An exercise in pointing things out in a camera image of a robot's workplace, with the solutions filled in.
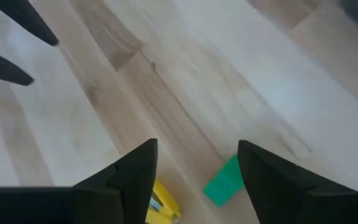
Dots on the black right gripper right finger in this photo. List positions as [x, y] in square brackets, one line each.
[291, 199]

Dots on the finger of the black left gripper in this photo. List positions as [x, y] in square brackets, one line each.
[26, 18]
[2, 67]

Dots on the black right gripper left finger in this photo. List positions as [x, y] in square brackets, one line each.
[73, 205]

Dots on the yellow mini stapler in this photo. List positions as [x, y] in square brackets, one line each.
[166, 199]

